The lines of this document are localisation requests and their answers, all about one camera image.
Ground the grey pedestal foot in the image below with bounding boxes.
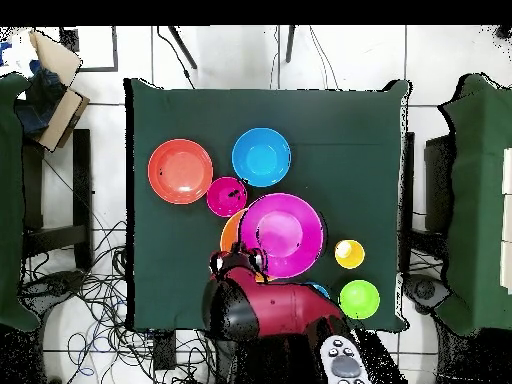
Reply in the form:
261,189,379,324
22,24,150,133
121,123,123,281
402,273,453,315

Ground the wide red-orange bowl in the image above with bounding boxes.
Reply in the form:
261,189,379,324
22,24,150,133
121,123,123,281
147,138,214,206

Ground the green bowl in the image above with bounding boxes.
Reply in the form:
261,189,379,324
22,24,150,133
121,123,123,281
338,279,381,320

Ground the dark green side cloth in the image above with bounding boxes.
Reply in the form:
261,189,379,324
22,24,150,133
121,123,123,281
437,72,512,337
0,72,41,333

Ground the black cabinet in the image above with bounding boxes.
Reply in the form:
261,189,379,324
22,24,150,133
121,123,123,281
423,134,455,233

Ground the black tripod leg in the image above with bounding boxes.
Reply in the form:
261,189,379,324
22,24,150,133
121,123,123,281
284,25,298,64
167,25,199,70

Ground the small crimson bowl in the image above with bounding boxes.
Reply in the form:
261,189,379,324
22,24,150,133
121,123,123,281
206,176,248,218

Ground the black stool frame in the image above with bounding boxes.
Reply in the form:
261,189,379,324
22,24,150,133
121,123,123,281
21,128,94,271

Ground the blue cup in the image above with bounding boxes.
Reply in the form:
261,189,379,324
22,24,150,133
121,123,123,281
307,281,332,300

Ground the blue bowl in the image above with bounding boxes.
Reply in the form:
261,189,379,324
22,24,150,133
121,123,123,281
231,127,292,188

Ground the dark green tablecloth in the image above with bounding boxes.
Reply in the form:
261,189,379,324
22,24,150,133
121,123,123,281
124,77,410,333

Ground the cardboard box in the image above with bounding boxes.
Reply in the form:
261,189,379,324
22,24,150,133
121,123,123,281
15,28,91,154

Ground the large orange bowl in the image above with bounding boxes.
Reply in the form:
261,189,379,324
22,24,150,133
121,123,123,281
219,207,275,284

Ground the large magenta bowl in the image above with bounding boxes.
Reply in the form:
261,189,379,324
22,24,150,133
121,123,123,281
239,192,325,280

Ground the dark blue cloth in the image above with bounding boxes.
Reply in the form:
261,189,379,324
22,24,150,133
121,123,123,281
14,59,67,137

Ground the yellow cup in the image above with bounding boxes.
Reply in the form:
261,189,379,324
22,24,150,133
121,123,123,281
334,239,366,270

